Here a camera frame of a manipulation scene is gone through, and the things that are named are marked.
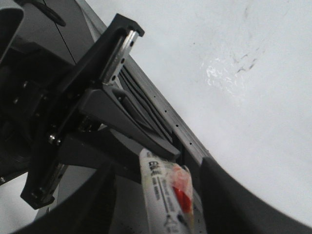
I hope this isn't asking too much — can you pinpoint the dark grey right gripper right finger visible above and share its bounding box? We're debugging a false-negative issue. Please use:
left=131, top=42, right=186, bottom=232
left=79, top=87, right=180, bottom=160

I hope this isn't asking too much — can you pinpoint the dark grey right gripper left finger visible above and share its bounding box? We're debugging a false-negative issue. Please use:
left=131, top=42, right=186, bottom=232
left=58, top=134, right=141, bottom=184

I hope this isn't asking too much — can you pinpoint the red magnet taped to marker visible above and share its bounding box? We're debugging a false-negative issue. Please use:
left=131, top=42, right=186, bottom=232
left=171, top=165, right=193, bottom=214

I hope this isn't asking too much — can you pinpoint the white whiteboard marker pen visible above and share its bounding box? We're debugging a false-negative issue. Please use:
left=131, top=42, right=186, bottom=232
left=139, top=149, right=194, bottom=234

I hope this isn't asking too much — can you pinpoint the white whiteboard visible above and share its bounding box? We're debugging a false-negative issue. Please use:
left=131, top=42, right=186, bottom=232
left=89, top=0, right=312, bottom=225

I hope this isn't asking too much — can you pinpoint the grey aluminium whiteboard frame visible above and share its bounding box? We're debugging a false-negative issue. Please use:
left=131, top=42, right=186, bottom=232
left=73, top=0, right=210, bottom=234

